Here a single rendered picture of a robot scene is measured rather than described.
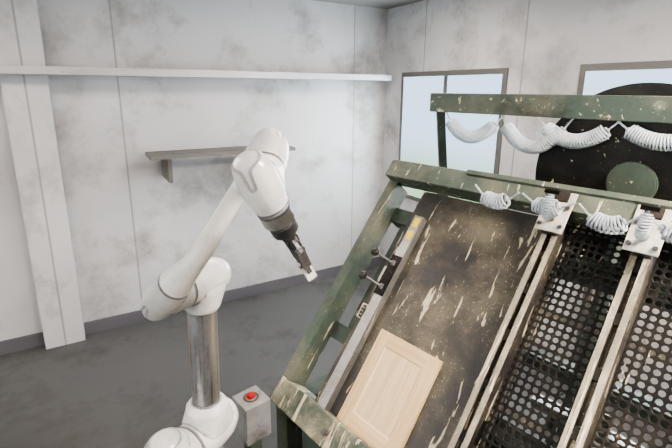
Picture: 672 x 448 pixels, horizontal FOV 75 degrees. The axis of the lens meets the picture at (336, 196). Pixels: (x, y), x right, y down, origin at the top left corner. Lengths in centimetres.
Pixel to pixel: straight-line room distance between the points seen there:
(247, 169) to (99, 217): 348
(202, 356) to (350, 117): 383
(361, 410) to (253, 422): 46
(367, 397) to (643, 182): 140
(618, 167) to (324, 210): 354
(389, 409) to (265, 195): 113
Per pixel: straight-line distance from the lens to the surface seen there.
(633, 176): 213
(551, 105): 219
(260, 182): 103
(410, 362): 190
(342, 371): 203
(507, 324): 173
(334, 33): 499
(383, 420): 191
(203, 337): 163
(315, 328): 218
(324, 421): 203
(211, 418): 180
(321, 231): 514
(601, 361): 168
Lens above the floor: 222
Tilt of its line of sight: 14 degrees down
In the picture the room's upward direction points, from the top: straight up
